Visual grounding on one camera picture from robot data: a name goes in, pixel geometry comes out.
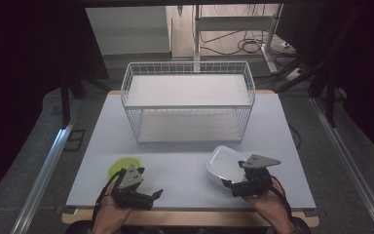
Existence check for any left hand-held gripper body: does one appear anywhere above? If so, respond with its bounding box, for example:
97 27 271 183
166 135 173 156
111 164 155 211

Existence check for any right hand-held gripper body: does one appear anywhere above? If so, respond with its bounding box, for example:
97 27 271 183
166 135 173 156
230 153 282 199

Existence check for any white rectangular plastic container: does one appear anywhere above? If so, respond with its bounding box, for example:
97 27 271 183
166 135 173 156
206 144 252 189

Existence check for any clear container with green lid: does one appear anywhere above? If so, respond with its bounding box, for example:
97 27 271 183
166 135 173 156
107 156 144 183

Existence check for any white wire basket rack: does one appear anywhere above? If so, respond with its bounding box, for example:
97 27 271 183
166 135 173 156
120 60 257 144

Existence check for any person's right hand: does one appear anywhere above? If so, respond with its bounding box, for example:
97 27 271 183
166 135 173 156
242 176 296 232

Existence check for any person's left hand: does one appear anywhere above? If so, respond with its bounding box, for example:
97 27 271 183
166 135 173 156
92 181 134 234

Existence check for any black metal stand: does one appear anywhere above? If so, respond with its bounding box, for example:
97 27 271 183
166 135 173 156
59 72 111 130
274 58 339 129

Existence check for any white power strip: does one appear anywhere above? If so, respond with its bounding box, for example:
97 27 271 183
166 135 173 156
284 67 306 82

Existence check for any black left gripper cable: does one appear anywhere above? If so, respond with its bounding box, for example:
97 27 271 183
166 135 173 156
92 169 128 228

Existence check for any black and red gripper cable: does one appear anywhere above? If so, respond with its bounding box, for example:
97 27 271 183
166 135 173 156
270 175 294 222

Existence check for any thin black cable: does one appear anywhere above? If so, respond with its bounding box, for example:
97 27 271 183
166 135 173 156
287 123 303 150

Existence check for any aluminium floor rail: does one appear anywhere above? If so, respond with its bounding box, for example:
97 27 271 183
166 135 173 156
10 98 83 234
309 97 374 234

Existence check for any tangle of black floor cables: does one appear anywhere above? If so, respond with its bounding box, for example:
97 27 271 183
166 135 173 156
200 28 297 57

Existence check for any white metal desk frame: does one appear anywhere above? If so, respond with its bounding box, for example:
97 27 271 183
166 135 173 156
193 3 284 75

